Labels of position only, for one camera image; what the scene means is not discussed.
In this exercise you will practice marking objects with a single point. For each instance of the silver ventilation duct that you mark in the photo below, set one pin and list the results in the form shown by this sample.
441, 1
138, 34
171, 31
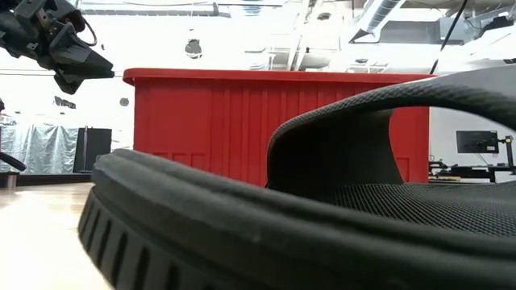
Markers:
379, 18

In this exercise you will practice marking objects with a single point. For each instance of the black rubber slide sandal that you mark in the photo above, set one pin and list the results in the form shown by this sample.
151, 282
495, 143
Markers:
201, 225

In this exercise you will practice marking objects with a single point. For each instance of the red plastic bin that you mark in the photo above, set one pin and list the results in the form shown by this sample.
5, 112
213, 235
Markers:
201, 121

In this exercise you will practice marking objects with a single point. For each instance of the black desk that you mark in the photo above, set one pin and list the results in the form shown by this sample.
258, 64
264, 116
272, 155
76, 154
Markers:
471, 171

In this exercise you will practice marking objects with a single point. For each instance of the round dark wall fixture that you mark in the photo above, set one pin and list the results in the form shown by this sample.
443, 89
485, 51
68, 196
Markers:
124, 102

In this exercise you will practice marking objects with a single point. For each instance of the black aluminium frame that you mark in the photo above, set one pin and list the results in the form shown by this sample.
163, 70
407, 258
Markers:
52, 179

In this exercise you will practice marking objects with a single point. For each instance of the black monitor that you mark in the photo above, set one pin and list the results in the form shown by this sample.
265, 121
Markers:
477, 142

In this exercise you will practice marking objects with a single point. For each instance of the dark dome camera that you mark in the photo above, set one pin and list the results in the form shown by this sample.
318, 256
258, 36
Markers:
193, 49

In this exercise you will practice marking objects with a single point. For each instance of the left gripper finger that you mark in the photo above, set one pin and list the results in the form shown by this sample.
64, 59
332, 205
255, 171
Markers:
68, 84
80, 62

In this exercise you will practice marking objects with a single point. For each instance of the grey tarp curtain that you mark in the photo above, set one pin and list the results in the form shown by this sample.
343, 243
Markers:
52, 149

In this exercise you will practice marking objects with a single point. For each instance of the black cabinet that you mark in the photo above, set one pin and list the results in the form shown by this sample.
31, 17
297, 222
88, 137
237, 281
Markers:
96, 149

